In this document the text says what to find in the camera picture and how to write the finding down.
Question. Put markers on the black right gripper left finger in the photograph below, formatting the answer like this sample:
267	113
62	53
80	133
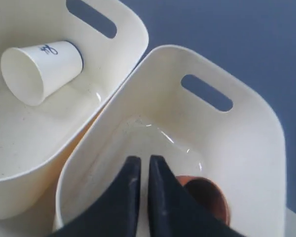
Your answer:
115	213

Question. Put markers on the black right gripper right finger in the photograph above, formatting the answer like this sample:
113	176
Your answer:
173	212

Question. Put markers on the brown wooden cup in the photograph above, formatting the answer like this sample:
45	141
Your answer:
207	194

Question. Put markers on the white paper cup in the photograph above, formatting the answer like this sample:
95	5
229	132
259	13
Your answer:
33	73

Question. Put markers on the cream right plastic bin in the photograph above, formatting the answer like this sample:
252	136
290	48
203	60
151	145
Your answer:
204	121

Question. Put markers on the cream plastic bin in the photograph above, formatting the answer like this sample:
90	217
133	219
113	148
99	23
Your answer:
204	121
111	39

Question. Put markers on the cream middle plastic bin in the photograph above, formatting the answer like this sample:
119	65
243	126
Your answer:
111	39

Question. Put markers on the white adjacent table edge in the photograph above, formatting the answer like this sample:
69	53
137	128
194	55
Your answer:
290	223

